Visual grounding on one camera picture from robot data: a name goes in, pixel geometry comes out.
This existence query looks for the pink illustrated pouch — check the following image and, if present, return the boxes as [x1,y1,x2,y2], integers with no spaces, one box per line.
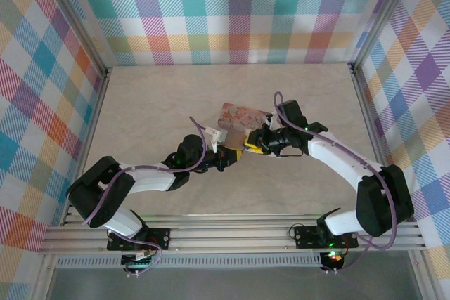
[217,102,271,152]

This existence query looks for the left green circuit board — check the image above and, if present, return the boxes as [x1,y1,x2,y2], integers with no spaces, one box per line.
[120,249,156,273]

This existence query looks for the right black circuit board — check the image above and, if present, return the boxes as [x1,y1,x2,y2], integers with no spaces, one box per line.
[321,249,348,271]

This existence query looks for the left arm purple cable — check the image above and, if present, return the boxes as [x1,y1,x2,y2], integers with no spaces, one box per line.
[81,115,208,278]

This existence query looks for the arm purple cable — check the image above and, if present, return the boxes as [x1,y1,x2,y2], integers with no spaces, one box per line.
[81,115,208,278]
[272,91,401,275]

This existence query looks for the right thin black gripper cable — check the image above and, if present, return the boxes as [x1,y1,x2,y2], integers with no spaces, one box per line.
[279,148,305,159]

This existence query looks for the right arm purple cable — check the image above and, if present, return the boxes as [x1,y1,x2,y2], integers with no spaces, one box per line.
[272,91,401,275]

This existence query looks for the wide aluminium base rail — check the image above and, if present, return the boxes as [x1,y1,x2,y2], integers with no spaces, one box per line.
[37,213,427,256]

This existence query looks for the aluminium table side rail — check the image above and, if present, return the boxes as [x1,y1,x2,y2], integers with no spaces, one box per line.
[60,67,113,228]
[347,63,400,174]

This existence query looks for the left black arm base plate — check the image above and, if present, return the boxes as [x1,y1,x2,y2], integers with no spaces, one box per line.
[106,227,172,252]

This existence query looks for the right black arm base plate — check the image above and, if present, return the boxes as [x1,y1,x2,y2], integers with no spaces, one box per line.
[293,225,359,250]

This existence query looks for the grey slotted cable duct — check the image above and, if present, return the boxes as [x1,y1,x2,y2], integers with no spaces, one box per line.
[56,256,323,270]

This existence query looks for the aluminium frame post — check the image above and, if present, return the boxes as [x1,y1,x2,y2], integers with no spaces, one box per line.
[41,0,113,77]
[347,0,415,73]

